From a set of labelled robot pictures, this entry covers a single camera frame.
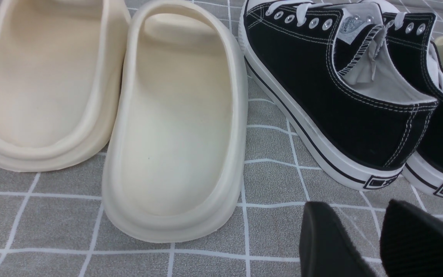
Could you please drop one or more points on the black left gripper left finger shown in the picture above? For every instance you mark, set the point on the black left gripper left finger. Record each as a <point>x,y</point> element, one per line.
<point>325,249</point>

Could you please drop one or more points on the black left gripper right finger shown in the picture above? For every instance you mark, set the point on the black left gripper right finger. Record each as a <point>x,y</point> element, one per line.
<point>411,242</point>

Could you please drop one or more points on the black canvas sneaker, right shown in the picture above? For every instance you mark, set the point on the black canvas sneaker, right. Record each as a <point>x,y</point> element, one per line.
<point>416,57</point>

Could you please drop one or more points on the black canvas sneaker, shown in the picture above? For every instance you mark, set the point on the black canvas sneaker,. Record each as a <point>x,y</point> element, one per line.
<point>416,57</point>
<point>328,68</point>

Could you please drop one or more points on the cream foam slipper, inner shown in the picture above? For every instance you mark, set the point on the cream foam slipper, inner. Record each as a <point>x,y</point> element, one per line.
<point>174,167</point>

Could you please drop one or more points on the cream foam slipper, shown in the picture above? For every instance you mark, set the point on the cream foam slipper,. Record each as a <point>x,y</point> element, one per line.
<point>60,79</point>
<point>174,167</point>

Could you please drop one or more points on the black canvas sneaker, left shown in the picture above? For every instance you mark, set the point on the black canvas sneaker, left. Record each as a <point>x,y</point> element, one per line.
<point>328,68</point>

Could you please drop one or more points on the grey checked tablecloth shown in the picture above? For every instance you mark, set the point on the grey checked tablecloth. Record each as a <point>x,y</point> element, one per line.
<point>52,224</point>

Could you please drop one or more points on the cream foam slipper, outer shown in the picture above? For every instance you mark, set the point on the cream foam slipper, outer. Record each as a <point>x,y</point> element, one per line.
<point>60,79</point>

